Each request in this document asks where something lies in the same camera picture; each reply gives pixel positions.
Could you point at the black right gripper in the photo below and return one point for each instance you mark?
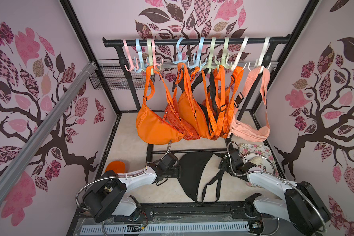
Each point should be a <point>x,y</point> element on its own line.
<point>224,164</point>

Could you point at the silver flexible conduit left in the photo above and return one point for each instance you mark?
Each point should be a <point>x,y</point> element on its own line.
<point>126,176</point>

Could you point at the silver flexible conduit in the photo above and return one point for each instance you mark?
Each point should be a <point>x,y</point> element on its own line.
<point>126,176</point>
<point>277,183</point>

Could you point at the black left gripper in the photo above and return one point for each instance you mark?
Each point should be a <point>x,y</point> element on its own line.
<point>177,171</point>

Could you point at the green hook left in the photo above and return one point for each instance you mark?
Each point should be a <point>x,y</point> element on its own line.
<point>149,60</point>

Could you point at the orange bag with black straps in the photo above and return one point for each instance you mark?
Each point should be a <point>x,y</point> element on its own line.
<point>151,128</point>

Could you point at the floral placemat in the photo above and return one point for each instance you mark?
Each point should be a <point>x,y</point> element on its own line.
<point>260,149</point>

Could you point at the green hook middle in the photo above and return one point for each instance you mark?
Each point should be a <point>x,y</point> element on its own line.
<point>209,60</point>

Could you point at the pink fanny pack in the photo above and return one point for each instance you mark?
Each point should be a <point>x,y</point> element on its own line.
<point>243,130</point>

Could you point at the white patterned plate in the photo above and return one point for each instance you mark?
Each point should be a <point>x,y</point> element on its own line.
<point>267,165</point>

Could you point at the silver flexible conduit right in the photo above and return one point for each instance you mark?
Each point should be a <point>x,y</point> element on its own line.
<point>277,183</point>

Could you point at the dark grey clothes rack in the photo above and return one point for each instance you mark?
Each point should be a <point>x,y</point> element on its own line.
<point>273,43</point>

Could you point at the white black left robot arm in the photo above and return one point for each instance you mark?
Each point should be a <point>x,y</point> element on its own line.
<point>111,194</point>

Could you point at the white slotted cable duct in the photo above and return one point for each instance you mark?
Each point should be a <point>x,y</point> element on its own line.
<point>169,228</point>

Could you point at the white hook right end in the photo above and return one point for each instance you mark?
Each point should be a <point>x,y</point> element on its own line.
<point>259,62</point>

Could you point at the aluminium rail left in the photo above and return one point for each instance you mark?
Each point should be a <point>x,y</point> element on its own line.
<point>28,151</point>

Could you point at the blue hook left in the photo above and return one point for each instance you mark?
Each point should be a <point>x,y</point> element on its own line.
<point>140,60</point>

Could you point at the green hook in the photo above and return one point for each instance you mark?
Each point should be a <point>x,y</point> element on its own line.
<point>149,60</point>
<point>209,60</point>
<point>225,56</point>

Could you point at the green hook right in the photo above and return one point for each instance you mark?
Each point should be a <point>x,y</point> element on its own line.
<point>225,56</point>

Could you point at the pink hook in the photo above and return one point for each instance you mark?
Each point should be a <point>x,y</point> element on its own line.
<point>156,66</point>
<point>131,65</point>

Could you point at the orange bag bottom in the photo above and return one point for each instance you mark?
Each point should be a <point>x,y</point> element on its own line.
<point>200,117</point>

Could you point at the blue hook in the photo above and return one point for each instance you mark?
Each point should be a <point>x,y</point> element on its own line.
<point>197,60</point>
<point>140,60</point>
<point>180,53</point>

